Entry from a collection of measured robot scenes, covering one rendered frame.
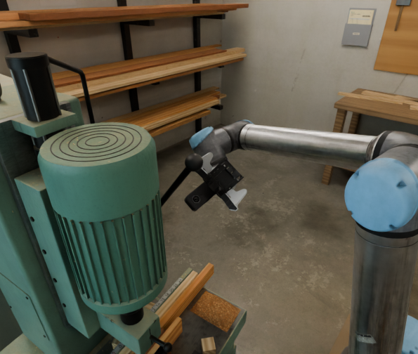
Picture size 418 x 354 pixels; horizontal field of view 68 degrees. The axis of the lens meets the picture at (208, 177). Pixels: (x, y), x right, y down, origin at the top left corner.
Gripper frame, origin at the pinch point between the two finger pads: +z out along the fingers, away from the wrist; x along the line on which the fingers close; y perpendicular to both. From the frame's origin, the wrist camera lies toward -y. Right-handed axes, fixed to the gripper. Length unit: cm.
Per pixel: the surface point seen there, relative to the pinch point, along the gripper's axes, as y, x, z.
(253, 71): 116, -79, -325
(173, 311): -32.6, 17.5, -16.0
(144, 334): -32.3, 13.5, 3.3
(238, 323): -22.0, 32.8, -18.8
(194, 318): -30.6, 23.5, -19.0
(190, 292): -27.3, 17.9, -21.7
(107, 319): -37.6, 5.8, 1.1
